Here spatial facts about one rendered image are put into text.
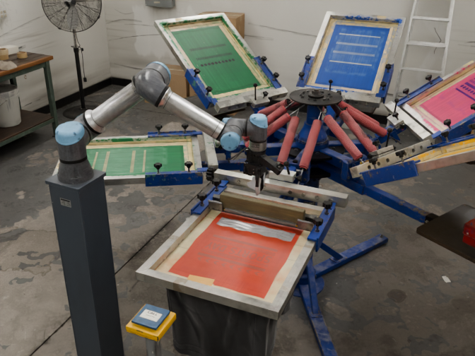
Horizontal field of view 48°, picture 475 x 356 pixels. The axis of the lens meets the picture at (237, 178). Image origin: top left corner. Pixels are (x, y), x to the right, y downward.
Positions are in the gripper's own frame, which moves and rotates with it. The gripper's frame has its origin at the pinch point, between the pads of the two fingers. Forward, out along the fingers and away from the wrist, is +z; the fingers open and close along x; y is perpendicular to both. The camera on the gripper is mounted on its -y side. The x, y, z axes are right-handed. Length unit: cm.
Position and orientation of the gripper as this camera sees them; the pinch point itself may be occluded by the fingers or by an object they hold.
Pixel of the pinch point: (260, 191)
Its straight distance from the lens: 240.1
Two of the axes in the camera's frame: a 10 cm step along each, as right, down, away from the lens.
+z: -0.2, 8.9, 4.5
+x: -3.9, 4.1, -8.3
